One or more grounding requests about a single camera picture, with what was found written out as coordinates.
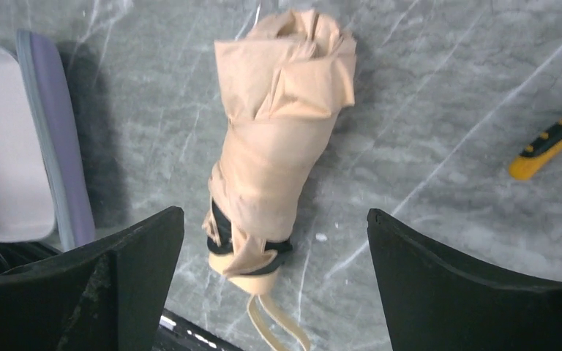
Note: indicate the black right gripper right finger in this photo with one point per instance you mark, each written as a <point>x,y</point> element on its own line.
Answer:
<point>437,298</point>

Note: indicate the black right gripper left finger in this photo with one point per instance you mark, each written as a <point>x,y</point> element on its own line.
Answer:
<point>106,295</point>

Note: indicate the beige umbrella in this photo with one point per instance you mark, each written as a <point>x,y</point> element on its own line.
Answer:
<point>282,87</point>

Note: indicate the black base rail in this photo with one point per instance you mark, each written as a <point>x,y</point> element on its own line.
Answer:
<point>176,333</point>

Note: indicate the yellow handled pliers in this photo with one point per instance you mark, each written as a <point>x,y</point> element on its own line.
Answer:
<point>537,153</point>

